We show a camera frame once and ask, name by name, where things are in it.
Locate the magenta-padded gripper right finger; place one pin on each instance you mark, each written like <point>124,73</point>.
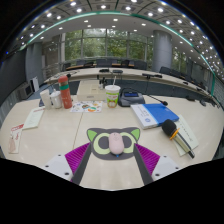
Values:
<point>146,158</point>

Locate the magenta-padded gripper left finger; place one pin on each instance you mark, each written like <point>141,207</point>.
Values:
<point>77,157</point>

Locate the pink computer mouse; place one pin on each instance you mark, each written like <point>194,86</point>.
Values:
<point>116,144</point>

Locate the cat-shaped grey green mouse pad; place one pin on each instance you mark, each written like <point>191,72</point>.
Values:
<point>100,143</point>

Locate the blue and white book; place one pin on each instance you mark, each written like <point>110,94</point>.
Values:
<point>153,115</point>

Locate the white printed paper sheet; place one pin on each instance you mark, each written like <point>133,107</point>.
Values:
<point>190,133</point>

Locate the colourful sticker sheet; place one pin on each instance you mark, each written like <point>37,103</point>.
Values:
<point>86,106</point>

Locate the cream paper booklet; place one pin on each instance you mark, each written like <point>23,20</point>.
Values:
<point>33,118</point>

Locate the black conference microphone console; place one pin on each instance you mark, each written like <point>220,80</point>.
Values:
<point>131,99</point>

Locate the white lidded mug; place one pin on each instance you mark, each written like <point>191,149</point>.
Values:
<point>56,100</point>

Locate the red bottle with green band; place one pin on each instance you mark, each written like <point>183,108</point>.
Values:
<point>65,95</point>

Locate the red and white leaflet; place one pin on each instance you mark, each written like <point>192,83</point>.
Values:
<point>15,140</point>

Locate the beige cardboard box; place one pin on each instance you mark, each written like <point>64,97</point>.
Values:
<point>90,91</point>

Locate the green-printed paper cup with straw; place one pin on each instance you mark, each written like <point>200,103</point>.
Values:
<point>112,95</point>

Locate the dark office chairs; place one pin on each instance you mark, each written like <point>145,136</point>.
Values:
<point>165,70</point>

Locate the ceiling lights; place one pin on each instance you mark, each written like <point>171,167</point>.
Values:
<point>103,6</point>

